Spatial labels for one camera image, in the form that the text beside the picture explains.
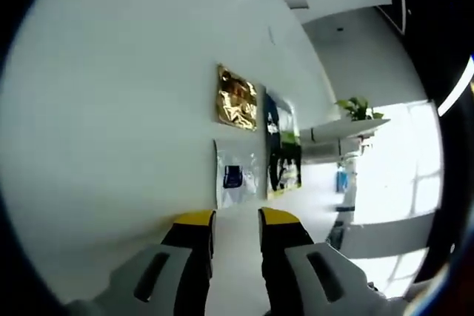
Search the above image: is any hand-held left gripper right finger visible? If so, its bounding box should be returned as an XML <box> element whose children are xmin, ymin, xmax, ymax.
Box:
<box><xmin>257</xmin><ymin>207</ymin><xmax>392</xmax><ymax>316</ymax></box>

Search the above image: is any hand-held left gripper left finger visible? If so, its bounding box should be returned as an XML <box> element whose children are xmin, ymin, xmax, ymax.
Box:
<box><xmin>62</xmin><ymin>209</ymin><xmax>218</xmax><ymax>316</ymax></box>

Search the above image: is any clear blue print skincare sachet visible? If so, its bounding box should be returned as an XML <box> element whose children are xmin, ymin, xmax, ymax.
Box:
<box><xmin>212</xmin><ymin>138</ymin><xmax>261</xmax><ymax>210</ymax></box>

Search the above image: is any green black skincare packet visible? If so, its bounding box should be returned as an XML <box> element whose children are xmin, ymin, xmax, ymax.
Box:
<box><xmin>264</xmin><ymin>87</ymin><xmax>304</xmax><ymax>201</ymax></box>

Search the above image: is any gold foil skincare sachet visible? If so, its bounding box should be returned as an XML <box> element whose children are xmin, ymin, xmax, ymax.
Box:
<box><xmin>215</xmin><ymin>63</ymin><xmax>259</xmax><ymax>132</ymax></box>

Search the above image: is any white side desk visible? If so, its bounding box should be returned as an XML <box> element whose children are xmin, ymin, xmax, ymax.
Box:
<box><xmin>298</xmin><ymin>118</ymin><xmax>393</xmax><ymax>154</ymax></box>

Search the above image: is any potted green plant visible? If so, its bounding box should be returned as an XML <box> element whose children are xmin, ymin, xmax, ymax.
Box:
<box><xmin>335</xmin><ymin>96</ymin><xmax>385</xmax><ymax>121</ymax></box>

